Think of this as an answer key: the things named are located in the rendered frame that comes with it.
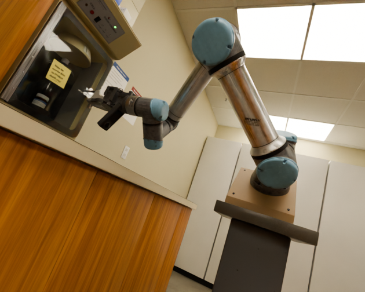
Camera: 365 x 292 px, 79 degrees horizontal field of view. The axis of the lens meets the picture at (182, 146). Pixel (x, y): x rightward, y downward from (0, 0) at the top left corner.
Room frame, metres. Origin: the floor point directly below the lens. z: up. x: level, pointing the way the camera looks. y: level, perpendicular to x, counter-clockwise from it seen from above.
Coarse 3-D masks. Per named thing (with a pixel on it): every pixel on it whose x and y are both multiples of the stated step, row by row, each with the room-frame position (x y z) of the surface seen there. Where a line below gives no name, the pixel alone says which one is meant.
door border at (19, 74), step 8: (56, 8) 0.65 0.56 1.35; (64, 8) 0.66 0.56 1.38; (56, 16) 0.66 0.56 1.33; (48, 24) 0.65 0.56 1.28; (48, 32) 0.66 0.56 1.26; (40, 40) 0.66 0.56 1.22; (32, 48) 0.65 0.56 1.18; (40, 48) 0.67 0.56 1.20; (32, 56) 0.66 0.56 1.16; (24, 64) 0.65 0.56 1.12; (16, 72) 0.65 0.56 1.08; (24, 72) 0.67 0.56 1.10; (16, 80) 0.66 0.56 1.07; (8, 88) 0.65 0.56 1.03; (8, 96) 0.66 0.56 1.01
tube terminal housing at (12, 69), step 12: (60, 0) 0.65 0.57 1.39; (48, 12) 0.66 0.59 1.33; (72, 12) 0.70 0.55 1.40; (132, 12) 0.91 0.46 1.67; (84, 24) 0.75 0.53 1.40; (132, 24) 0.94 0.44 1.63; (36, 36) 0.65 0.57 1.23; (24, 48) 0.66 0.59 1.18; (12, 72) 0.65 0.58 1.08; (0, 84) 0.66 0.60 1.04; (36, 120) 0.78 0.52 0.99; (60, 132) 0.87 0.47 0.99
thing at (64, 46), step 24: (72, 24) 0.71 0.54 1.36; (48, 48) 0.69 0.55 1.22; (72, 48) 0.75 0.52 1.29; (96, 48) 0.82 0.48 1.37; (72, 72) 0.79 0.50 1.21; (96, 72) 0.87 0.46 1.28; (24, 96) 0.70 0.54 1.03; (48, 96) 0.76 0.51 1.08; (72, 96) 0.83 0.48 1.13; (48, 120) 0.80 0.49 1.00; (72, 120) 0.88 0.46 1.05
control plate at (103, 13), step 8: (80, 0) 0.66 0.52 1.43; (88, 0) 0.67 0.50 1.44; (96, 0) 0.67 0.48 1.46; (88, 8) 0.69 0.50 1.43; (96, 8) 0.70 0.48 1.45; (104, 8) 0.70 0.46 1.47; (88, 16) 0.72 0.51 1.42; (96, 16) 0.72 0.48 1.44; (104, 16) 0.73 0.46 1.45; (112, 16) 0.74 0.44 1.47; (96, 24) 0.75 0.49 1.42; (104, 24) 0.76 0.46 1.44; (112, 24) 0.77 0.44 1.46; (104, 32) 0.79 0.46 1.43; (112, 32) 0.80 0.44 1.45; (120, 32) 0.81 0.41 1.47; (112, 40) 0.83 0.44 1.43
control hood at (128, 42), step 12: (72, 0) 0.66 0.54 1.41; (108, 0) 0.68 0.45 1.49; (120, 12) 0.73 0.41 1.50; (120, 24) 0.78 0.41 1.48; (96, 36) 0.81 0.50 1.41; (120, 36) 0.82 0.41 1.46; (132, 36) 0.84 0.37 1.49; (108, 48) 0.86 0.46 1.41; (120, 48) 0.87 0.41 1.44; (132, 48) 0.89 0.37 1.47
